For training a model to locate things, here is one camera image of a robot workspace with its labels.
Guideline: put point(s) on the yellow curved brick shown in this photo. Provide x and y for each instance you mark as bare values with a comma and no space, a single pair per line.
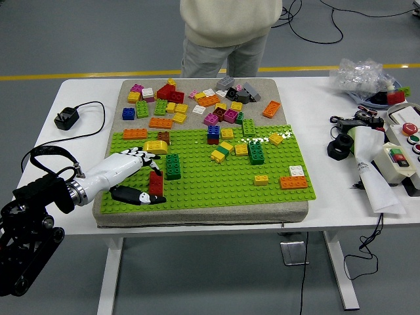
155,146

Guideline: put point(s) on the black hollow brick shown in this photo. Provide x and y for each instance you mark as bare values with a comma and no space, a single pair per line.
231,94

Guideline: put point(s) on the black power plug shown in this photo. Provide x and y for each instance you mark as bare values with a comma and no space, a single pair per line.
66,118

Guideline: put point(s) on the dark grey brick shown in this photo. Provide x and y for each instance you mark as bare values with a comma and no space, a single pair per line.
243,96

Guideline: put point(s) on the green thin brick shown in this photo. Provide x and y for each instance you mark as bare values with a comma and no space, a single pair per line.
224,150

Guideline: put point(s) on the small dark green brick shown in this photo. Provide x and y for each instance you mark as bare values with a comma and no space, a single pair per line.
239,118

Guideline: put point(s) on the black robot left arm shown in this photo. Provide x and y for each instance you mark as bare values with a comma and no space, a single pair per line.
42,193

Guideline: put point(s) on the black servo parts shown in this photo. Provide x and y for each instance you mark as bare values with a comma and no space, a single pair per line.
374,121

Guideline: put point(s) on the small white switch box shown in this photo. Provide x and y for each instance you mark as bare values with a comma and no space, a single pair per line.
385,164

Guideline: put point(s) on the clear plastic bag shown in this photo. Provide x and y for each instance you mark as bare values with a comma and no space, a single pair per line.
357,73

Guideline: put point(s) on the red square brick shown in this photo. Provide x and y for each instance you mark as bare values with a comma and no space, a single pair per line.
212,141

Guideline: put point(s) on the large black nut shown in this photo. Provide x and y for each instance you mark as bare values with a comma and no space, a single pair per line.
332,151

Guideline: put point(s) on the person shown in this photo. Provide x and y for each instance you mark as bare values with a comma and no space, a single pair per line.
229,23

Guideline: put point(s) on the white paper sheet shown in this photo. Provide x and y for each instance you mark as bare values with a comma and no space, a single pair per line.
377,187

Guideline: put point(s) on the white table leg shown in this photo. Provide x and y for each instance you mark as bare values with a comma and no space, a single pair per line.
341,272
110,279

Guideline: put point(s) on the lime green brick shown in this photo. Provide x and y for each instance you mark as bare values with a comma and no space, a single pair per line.
248,127
141,110
405,91
160,107

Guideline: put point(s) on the metal floor plate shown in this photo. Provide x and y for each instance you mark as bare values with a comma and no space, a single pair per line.
293,253

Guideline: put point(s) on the red long brick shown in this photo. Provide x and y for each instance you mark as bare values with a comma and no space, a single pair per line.
155,183

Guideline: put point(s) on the brown small brick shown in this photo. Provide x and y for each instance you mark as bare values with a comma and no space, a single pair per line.
163,138

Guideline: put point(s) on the large red brick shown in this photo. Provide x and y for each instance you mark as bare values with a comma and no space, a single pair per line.
164,91

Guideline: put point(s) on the magenta square brick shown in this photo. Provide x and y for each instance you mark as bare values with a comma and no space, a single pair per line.
210,119
136,88

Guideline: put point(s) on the white square brick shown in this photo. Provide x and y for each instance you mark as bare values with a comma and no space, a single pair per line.
147,92
297,170
198,109
220,93
208,92

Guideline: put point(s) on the white button control box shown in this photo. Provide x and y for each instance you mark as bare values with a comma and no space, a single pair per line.
398,139

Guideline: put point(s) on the light grey brick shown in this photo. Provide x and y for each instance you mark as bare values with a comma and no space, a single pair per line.
225,82

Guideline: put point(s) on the dark red hollow brick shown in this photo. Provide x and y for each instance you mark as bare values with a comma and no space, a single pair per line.
176,96
218,113

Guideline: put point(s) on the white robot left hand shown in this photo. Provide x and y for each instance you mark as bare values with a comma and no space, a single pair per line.
115,167

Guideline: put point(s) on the dark green long brick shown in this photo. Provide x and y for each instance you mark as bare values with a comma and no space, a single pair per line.
173,167
256,153

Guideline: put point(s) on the small yellow brick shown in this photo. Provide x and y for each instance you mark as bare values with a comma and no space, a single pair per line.
171,82

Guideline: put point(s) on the pink square brick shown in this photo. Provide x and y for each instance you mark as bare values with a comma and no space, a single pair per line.
150,99

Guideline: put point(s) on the black power adapter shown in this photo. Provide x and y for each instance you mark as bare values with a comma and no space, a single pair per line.
351,123

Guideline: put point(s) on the yellow square brick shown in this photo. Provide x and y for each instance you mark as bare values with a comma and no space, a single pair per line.
179,118
227,133
217,155
170,107
180,108
199,96
236,106
134,97
261,180
241,150
276,139
220,106

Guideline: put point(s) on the green paper piece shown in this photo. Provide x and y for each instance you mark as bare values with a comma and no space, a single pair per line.
351,138

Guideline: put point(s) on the green studded baseplate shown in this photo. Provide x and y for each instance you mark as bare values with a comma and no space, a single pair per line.
203,183

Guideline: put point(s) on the blue plastic dish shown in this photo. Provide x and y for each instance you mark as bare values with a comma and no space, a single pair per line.
361,99

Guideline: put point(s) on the blue square brick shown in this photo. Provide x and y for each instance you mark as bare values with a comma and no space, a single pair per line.
213,131
128,113

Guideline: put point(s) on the orange long brick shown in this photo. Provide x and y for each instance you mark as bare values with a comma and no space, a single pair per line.
134,134
293,182
209,100
271,109
160,123

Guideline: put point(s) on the magenta hollow brick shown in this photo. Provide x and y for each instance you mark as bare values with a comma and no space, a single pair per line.
230,115

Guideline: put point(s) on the white flat device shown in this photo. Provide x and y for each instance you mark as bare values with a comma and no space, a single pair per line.
405,115

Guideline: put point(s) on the grey long brick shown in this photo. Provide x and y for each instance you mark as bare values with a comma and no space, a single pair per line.
252,91

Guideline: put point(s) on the yellow thin brick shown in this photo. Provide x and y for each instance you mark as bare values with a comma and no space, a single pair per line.
227,145

